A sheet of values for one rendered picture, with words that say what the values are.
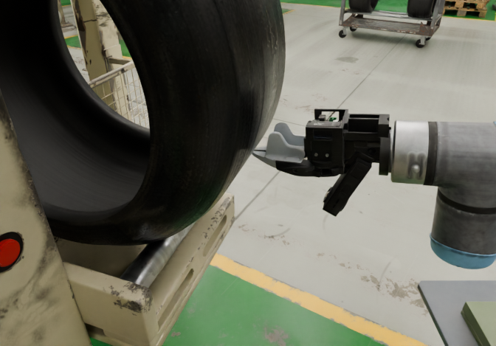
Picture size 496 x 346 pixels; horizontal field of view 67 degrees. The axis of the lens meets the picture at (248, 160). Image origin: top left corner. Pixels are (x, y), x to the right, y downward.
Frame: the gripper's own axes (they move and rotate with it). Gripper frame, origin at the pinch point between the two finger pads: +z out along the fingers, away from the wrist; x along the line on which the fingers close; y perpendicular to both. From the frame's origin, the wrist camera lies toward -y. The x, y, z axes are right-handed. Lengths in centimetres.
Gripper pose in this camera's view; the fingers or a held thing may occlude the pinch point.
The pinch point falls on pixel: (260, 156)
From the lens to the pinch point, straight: 62.3
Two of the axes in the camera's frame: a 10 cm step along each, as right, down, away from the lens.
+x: -3.3, 4.9, -8.1
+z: -9.4, -0.6, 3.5
